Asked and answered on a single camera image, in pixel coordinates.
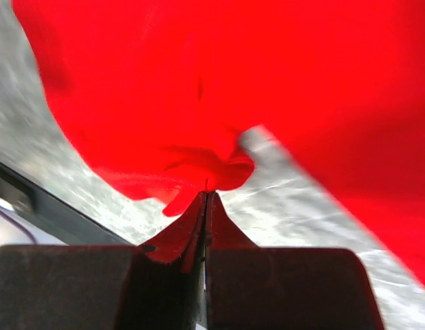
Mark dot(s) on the bright red t-shirt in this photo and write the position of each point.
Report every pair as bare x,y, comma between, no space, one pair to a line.
154,96

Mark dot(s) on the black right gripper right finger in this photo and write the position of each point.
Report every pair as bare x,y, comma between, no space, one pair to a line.
250,287

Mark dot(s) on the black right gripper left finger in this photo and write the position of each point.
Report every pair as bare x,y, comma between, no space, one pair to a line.
48,284

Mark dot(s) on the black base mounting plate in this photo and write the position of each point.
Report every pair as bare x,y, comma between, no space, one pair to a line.
47,212

